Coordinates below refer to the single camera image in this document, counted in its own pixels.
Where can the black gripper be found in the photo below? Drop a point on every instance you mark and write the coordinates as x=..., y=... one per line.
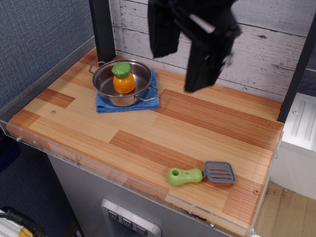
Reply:
x=211, y=26

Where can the green handled grey spatula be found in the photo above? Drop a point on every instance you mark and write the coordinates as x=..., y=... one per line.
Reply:
x=214, y=171

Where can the orange toy carrot green top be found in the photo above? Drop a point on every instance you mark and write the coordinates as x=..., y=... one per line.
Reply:
x=123, y=79

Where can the blue folded cloth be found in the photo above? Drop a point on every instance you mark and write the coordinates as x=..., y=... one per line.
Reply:
x=103, y=107

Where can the stainless steel pot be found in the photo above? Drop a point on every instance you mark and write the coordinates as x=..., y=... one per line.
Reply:
x=103, y=82

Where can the silver button control panel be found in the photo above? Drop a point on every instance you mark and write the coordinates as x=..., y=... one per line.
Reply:
x=130, y=220

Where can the black vertical post left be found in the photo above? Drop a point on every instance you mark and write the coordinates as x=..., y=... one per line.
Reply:
x=102, y=28

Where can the black vertical post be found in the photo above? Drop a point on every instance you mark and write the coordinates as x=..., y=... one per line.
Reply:
x=102, y=28
x=298, y=73

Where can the black vertical post right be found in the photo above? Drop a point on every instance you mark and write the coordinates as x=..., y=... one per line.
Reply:
x=298, y=73

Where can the white aluminium rail block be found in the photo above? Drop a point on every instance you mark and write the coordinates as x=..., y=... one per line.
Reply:
x=294, y=167

